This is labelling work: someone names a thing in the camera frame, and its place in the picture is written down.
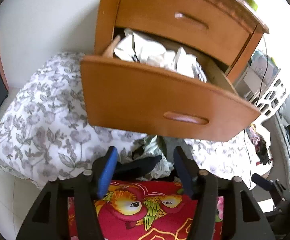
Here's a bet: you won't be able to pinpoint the navy blue garment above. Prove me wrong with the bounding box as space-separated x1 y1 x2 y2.
112 155 162 181

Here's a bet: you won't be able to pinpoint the grey socks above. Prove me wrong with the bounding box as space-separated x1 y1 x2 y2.
158 136 193 167

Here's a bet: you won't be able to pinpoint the white garment with black label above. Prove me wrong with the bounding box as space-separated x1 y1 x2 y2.
114 29 176 71

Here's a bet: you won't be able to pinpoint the wooden nightstand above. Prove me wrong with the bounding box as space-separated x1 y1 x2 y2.
93 0 270 84

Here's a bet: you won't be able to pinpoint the black charger cable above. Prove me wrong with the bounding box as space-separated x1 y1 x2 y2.
242 36 269 190

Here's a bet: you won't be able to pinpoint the red floral cushion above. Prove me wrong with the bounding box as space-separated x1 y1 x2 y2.
67 179 224 240

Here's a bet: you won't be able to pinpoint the pale green lace garment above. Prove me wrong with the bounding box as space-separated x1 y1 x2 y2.
132 135 174 181

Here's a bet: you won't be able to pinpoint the wooden drawer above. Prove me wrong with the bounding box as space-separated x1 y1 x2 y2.
80 30 260 141
116 0 251 66

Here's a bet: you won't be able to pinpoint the colourful trinket pile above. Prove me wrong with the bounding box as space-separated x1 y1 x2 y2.
245 124 271 165

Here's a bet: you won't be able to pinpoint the white small cloth with label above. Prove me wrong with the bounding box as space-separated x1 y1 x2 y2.
146 47 208 83

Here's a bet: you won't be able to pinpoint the floral grey white quilt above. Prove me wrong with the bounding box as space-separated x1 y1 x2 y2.
0 52 260 190

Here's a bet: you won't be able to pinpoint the white cutout magazine rack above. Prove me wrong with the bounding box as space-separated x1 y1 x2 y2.
234 50 289 120

